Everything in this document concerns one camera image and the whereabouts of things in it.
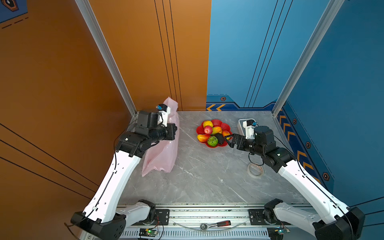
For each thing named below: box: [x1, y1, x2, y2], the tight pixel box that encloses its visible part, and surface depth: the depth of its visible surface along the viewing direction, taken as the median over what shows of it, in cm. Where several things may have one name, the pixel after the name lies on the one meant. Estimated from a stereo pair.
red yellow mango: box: [197, 134, 210, 142], surface depth 99 cm
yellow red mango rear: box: [212, 126, 222, 135], surface depth 102 cm
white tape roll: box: [247, 162, 264, 179], surface depth 89 cm
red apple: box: [204, 125, 213, 135], surface depth 99 cm
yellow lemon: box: [203, 120, 214, 128], surface depth 106 cm
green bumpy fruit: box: [207, 136, 219, 147], surface depth 98 cm
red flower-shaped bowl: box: [196, 119, 233, 148], surface depth 101 cm
